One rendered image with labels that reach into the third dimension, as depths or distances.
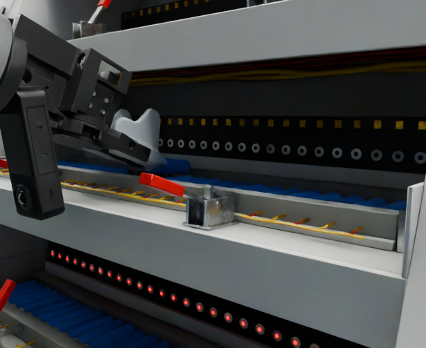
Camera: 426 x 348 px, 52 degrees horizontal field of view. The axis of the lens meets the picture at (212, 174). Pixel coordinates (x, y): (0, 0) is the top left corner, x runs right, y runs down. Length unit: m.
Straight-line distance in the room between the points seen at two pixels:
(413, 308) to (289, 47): 0.22
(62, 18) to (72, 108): 0.41
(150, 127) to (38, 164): 0.13
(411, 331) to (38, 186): 0.30
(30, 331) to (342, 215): 0.39
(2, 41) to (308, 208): 0.26
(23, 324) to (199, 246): 0.31
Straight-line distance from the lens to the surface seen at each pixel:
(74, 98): 0.41
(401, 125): 0.46
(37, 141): 0.40
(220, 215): 0.35
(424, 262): 0.26
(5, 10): 0.81
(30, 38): 0.41
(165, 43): 0.46
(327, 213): 0.34
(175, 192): 0.32
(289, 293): 0.30
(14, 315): 0.62
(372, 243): 0.32
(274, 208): 0.36
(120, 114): 0.51
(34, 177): 0.40
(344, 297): 0.28
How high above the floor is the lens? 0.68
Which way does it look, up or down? 11 degrees up
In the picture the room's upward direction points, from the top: 15 degrees clockwise
